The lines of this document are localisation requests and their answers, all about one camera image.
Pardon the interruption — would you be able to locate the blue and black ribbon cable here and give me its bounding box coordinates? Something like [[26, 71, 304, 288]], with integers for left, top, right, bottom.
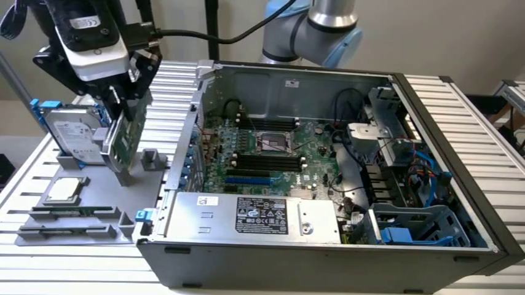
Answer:
[[0, 0, 32, 40]]

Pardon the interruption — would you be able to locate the silver CPU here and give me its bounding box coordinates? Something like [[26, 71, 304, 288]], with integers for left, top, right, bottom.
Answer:
[[44, 177, 86, 206]]

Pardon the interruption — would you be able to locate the green motherboard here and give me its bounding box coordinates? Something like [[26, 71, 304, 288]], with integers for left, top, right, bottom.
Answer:
[[197, 119, 358, 204]]

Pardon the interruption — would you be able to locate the green RAM stick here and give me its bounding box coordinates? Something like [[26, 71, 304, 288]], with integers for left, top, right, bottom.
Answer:
[[32, 205, 114, 214], [20, 225, 110, 234]]

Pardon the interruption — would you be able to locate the metal slat side table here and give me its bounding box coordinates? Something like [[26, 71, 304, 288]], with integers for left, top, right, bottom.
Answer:
[[492, 79, 525, 118]]

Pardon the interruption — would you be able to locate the blue-grey plastic disk bay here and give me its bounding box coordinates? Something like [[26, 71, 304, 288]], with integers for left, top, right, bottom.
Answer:
[[366, 204, 473, 247]]

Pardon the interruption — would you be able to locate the blue expansion slot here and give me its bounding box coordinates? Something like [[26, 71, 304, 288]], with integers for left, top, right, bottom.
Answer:
[[225, 177, 274, 186]]

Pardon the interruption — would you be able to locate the silver power supply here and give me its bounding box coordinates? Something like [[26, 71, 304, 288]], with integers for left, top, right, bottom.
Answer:
[[163, 192, 344, 245]]

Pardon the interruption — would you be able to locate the black expansion slot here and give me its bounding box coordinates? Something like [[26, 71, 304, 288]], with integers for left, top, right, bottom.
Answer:
[[227, 171, 272, 179]]

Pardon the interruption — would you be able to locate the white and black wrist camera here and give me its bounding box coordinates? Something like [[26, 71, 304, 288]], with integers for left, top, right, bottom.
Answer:
[[54, 9, 131, 82]]

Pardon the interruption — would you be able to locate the black open PC case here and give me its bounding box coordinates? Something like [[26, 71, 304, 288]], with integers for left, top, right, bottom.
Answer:
[[135, 60, 525, 291]]

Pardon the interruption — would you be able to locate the grey parts rack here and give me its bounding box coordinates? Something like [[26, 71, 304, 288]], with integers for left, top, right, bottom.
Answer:
[[14, 128, 170, 247]]

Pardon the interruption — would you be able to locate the black power wire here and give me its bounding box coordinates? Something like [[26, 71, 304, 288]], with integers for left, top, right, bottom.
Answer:
[[222, 98, 243, 121]]

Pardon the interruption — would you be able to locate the green graphics card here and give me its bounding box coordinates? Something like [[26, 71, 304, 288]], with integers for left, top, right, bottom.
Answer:
[[99, 92, 154, 173]]

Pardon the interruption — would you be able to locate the silver metal drive cage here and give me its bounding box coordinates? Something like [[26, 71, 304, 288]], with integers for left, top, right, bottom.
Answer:
[[346, 87, 424, 167]]

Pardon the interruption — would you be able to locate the CPU socket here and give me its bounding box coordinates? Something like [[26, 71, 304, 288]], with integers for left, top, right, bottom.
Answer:
[[253, 130, 297, 155]]

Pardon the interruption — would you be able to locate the blue wire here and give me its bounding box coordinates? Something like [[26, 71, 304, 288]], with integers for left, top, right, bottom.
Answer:
[[413, 147, 456, 213]]

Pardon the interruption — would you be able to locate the hard disk with blue carrier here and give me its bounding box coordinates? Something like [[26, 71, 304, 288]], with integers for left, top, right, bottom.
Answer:
[[31, 98, 110, 169]]

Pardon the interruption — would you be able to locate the black looped wire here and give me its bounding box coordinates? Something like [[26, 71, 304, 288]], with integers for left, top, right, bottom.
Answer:
[[333, 88, 366, 127]]

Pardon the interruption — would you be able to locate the black stand pole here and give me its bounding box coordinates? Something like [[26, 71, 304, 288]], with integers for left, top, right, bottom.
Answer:
[[135, 0, 161, 25], [205, 0, 221, 61]]

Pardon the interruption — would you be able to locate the black camera cable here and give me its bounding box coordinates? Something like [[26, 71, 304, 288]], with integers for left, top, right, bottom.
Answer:
[[125, 0, 300, 50]]

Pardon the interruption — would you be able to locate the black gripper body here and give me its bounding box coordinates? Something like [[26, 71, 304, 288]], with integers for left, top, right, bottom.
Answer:
[[48, 29, 134, 103]]

